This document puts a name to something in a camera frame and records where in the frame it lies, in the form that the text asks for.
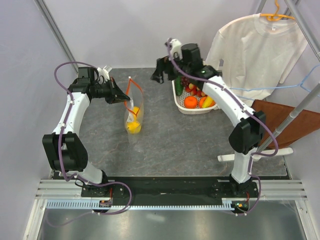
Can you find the green cucumber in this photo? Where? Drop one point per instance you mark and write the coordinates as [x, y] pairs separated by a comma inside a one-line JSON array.
[[178, 86]]

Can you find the orange clothes hanger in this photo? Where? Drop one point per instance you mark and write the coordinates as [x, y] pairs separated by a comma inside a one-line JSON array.
[[274, 17]]

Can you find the white slotted cable duct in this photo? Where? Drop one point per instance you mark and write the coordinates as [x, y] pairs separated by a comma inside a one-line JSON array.
[[86, 204]]

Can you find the clear zip top bag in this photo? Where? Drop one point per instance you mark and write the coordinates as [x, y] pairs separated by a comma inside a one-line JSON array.
[[135, 92]]

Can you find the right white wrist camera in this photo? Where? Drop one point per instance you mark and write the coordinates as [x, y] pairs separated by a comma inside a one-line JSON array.
[[173, 46]]

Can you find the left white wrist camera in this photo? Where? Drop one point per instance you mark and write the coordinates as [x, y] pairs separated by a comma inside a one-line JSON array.
[[104, 72]]

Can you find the red lychee bunch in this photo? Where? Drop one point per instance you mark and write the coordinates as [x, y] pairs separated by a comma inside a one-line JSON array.
[[194, 91]]

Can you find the white t-shirt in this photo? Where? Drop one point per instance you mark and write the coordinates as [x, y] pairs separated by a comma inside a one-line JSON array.
[[256, 54]]

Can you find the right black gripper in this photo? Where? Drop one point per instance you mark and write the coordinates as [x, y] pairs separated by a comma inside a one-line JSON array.
[[165, 64]]

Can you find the yellow lemon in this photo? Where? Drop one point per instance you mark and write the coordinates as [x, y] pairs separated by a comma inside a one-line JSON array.
[[133, 122]]

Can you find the aluminium frame post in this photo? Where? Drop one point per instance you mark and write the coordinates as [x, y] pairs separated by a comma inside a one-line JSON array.
[[46, 13]]

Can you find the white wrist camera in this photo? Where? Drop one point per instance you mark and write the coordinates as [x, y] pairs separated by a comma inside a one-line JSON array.
[[104, 72], [173, 46]]

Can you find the orange tangerine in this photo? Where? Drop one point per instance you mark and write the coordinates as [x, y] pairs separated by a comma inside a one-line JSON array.
[[190, 102]]

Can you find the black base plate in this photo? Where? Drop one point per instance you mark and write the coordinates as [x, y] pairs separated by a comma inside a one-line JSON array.
[[172, 190]]

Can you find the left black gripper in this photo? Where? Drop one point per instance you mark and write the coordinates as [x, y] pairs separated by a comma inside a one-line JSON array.
[[116, 95]]

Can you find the purple grape bunch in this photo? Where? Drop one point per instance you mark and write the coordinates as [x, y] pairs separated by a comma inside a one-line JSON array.
[[184, 81]]

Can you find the white plastic basket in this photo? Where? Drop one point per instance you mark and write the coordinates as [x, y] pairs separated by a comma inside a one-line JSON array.
[[179, 103]]

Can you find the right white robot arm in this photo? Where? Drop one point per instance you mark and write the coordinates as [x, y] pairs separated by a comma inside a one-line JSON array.
[[185, 60]]

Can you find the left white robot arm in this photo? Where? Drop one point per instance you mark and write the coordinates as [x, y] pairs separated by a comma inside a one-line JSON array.
[[64, 150]]

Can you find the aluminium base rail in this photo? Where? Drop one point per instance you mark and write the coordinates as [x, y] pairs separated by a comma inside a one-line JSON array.
[[271, 190]]

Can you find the yellow banana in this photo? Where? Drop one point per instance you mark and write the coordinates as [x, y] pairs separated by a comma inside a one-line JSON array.
[[206, 102]]

